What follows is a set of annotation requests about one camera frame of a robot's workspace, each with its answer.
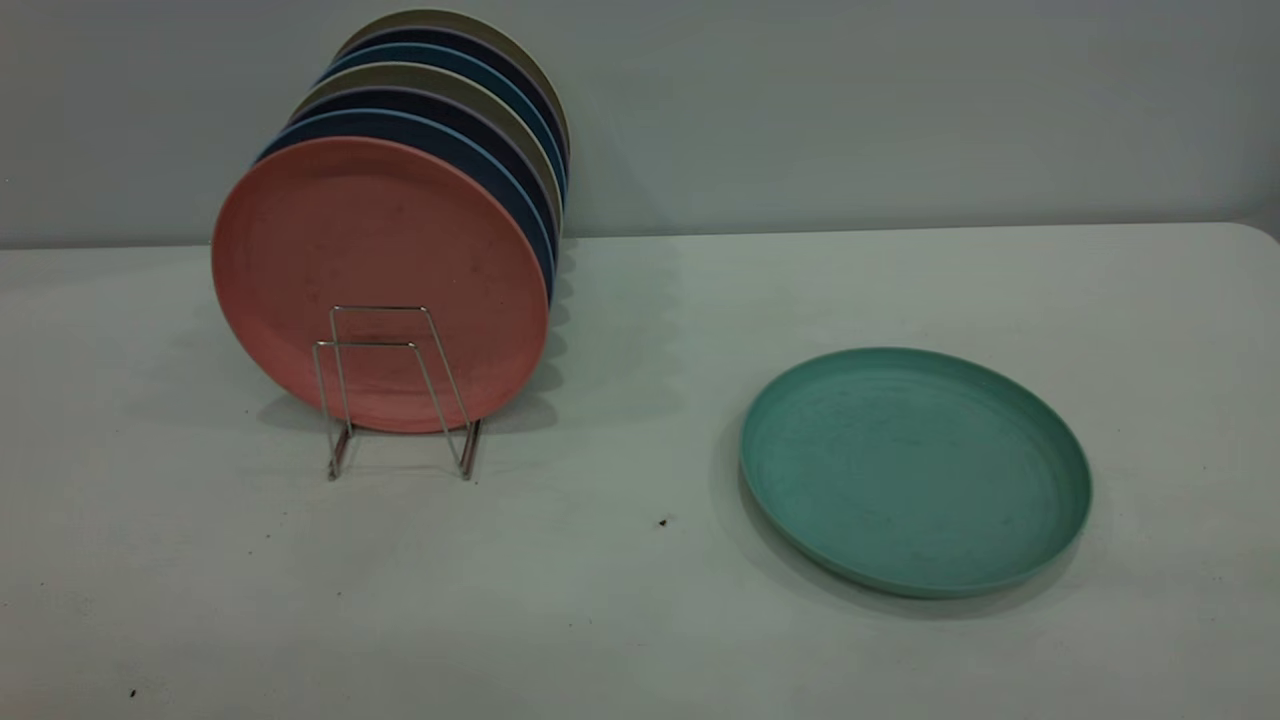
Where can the green round plate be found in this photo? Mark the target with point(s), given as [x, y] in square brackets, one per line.
[915, 470]

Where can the pink round plate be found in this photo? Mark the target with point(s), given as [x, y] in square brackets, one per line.
[370, 260]

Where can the navy plate with light-blue rim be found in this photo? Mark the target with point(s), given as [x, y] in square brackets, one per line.
[440, 137]

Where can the dark plate with purple rim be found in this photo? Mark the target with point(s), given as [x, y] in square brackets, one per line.
[480, 43]
[455, 111]

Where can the teal blue round plate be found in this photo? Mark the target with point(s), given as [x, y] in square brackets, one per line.
[470, 62]

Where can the beige round plate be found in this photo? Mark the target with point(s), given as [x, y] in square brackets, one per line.
[440, 76]
[470, 20]

